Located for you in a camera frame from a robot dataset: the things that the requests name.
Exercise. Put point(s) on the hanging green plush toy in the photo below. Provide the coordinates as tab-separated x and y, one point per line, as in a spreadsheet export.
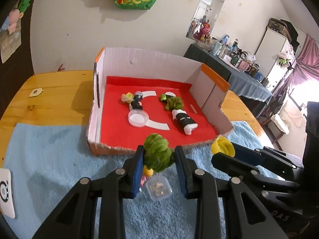
25	2

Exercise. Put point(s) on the pink plush toy on sideboard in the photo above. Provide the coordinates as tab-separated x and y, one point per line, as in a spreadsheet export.
205	31

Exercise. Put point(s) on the small pale table tag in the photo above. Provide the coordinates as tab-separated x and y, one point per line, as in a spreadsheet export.
35	92

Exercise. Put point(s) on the yellow cup toy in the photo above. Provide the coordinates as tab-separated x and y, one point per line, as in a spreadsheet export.
223	148

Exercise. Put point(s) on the green plush vegetable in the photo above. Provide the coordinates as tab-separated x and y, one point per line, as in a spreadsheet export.
174	103
157	154

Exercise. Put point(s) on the yellow white flower toy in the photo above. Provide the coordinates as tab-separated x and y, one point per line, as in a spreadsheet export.
127	97

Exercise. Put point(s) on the yellow-haired figurine pink dress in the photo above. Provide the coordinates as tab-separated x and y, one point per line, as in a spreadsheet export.
147	175

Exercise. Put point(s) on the wall mirror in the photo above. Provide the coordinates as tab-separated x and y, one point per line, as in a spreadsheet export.
206	5

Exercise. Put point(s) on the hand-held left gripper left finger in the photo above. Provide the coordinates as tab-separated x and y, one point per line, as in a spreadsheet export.
138	173

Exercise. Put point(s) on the blue fluffy mat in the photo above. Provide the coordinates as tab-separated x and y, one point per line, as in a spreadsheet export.
62	159

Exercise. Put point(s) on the clear round plastic lid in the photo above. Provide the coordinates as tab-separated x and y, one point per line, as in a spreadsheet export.
138	118

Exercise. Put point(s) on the orange cardboard box red inside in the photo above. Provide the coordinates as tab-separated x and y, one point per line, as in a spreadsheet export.
154	109

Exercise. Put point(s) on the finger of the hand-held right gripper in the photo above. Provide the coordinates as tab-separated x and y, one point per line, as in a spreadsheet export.
246	153
231	164

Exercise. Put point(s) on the white square device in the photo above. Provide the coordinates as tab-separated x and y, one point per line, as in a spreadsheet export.
6	194

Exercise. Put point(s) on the hanging clear plastic bag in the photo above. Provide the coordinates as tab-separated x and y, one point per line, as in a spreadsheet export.
10	42

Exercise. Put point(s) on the blue figurine with white hat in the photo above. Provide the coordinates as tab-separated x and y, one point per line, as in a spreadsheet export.
137	102

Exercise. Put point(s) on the small green plush on refrigerator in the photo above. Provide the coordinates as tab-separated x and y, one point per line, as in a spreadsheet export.
284	61

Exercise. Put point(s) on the pink curtain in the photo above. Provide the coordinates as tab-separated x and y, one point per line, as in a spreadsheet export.
304	67

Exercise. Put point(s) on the black and white roll figure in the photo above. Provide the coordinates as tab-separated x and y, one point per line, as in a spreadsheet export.
184	122

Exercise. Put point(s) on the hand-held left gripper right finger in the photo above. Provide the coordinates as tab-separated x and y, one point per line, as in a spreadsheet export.
181	173

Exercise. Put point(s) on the clear plastic box with shells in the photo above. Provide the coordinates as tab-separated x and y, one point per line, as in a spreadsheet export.
158	188

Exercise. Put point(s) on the hanging pink plush toy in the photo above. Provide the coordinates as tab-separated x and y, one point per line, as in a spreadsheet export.
12	20

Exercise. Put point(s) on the white refrigerator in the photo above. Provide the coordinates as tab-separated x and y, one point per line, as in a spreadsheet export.
276	52

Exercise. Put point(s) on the side table with blue cloth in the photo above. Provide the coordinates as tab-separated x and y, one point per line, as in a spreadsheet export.
239	79

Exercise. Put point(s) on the dark wooden door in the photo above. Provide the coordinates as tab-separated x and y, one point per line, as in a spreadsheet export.
15	29

